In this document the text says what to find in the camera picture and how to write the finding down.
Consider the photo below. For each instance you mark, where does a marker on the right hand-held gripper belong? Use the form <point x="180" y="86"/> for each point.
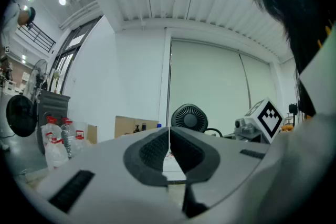
<point x="270" y="118"/>

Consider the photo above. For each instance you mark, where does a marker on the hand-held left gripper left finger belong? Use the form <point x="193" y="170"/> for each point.
<point x="105" y="178"/>

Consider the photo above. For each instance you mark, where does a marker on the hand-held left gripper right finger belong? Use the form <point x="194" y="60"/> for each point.
<point x="231" y="165"/>

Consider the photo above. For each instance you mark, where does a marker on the black hair dryer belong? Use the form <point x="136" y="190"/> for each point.
<point x="189" y="118"/>

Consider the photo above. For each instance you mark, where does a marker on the white roller blind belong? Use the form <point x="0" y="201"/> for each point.
<point x="260" y="81"/>
<point x="210" y="81"/>

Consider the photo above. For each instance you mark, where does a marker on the clear water jug red cap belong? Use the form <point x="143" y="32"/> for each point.
<point x="55" y="154"/>
<point x="51" y="128"/>
<point x="78" y="141"/>

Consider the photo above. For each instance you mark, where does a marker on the small brown cardboard box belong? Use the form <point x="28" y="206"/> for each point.
<point x="92" y="134"/>

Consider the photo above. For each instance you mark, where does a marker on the ribbed clear water jug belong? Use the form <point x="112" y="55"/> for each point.
<point x="67" y="139"/>

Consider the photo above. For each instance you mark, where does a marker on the large brown cardboard sheet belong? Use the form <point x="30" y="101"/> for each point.
<point x="126" y="126"/>

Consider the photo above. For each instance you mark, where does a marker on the black pump bottle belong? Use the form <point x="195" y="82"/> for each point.
<point x="136" y="129"/>

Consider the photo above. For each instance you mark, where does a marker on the black rectangular bottle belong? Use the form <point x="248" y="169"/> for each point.
<point x="144" y="126"/>

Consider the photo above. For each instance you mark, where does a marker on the person's black printed shirt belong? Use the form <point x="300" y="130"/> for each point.
<point x="323" y="65"/>

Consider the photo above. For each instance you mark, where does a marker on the black cabinet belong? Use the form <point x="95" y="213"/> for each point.
<point x="53" y="107"/>

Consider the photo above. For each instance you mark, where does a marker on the black round fan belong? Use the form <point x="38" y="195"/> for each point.
<point x="21" y="115"/>

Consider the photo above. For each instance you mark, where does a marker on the white standing fan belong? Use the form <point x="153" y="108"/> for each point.
<point x="35" y="78"/>

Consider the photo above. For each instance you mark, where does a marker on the black railing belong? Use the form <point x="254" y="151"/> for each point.
<point x="36" y="36"/>

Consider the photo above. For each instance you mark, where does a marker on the round ceiling light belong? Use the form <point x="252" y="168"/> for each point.
<point x="62" y="0"/>

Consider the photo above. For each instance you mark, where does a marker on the black camera on tripod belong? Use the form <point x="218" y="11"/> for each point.
<point x="292" y="108"/>

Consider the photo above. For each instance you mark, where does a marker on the black sliding door frame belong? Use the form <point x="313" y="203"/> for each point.
<point x="68" y="60"/>

